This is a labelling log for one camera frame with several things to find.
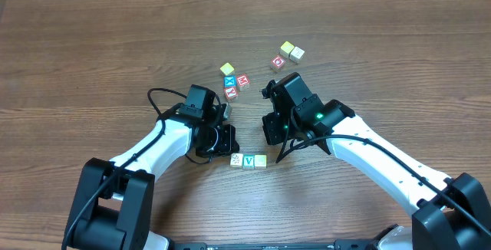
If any sun picture wooden block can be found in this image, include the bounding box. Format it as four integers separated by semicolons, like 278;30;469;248
229;153;244;168

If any yellow wooden block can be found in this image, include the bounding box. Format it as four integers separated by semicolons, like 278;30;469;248
279;41;295;58
219;63;235;77
254;155;267;169

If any green V wooden block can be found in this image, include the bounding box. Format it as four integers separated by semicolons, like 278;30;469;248
242;155;255;169

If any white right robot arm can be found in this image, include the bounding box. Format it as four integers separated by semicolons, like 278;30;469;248
263;97;490;250

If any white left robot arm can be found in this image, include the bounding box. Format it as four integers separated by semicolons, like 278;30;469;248
61;116;239;249

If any red Y wooden block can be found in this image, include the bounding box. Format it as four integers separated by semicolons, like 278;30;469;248
224;87;239;102

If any red M wooden block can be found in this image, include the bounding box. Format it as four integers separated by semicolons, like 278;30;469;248
236;74;251;91

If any blue X wooden block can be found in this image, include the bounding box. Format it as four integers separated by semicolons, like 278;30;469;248
223;75;237;87

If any red O wooden block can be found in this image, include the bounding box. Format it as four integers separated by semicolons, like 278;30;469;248
271;55;286;73

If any yellow top wooden block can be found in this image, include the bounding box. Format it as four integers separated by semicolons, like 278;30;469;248
219;63;235;77

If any plain white wooden block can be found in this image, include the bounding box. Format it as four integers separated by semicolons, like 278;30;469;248
289;46;305;64

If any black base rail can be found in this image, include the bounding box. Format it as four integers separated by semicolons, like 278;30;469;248
168;225;411;250

